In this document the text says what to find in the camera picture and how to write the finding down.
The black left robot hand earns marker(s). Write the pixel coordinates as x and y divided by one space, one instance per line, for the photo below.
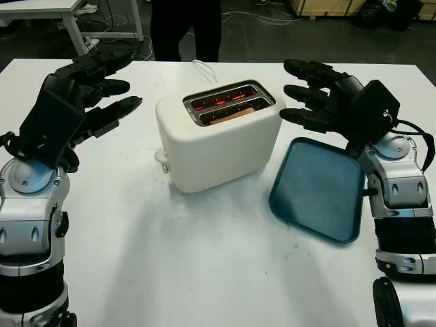
95 73

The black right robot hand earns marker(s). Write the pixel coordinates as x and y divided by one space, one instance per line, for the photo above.
328 102

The brown toast slice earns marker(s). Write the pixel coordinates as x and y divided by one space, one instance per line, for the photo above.
231 116

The person in dark trousers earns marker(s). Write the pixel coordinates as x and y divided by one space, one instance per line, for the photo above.
184 30

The translucent toaster knob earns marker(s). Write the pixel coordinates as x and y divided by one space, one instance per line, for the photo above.
160 158

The white two-slot toaster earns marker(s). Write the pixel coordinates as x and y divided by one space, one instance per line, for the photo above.
221 156

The white floor power strip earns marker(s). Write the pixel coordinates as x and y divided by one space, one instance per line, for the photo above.
92 42

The white sneaker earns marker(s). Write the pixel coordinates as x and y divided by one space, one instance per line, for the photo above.
86 9

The white desk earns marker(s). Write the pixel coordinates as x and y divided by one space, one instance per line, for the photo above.
51 5

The blue plastic tray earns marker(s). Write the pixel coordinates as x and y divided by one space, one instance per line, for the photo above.
313 190

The black garbage bag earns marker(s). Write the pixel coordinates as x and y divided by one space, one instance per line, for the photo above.
388 15

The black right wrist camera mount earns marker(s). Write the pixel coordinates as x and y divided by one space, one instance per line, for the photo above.
374 109

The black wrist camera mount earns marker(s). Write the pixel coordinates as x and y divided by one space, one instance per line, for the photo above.
51 127
374 109

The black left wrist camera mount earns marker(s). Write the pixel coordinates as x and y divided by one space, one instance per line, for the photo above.
51 127

